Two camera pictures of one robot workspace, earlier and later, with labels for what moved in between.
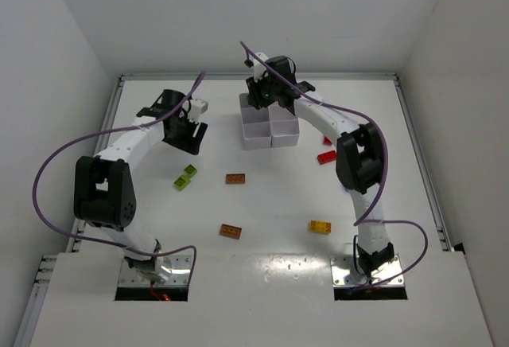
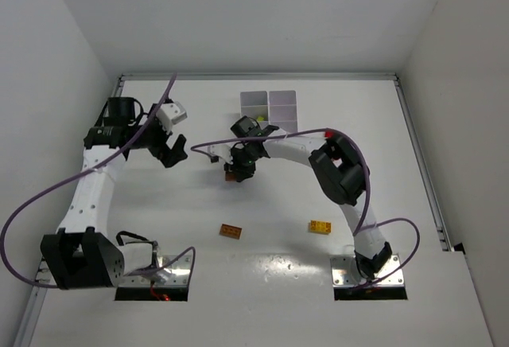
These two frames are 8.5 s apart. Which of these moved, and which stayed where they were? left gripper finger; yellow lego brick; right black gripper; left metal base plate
Moved: left gripper finger; right black gripper
Stayed: yellow lego brick; left metal base plate
